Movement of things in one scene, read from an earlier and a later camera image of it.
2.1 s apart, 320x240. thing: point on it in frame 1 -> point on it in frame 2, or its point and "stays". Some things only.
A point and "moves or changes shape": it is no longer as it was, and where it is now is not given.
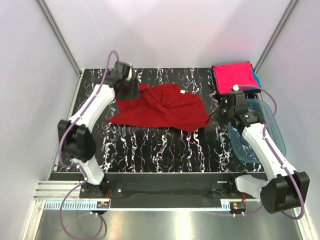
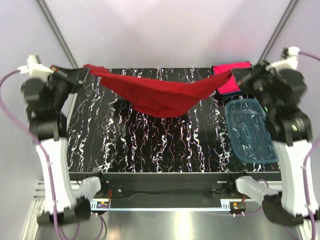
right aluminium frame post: x=280 y=26 stays
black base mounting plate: x=164 y=190 stays
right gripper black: x=221 y=113 -> x=250 y=75
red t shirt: x=169 y=106 moves or changes shape
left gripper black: x=129 y=90 -> x=72 y=78
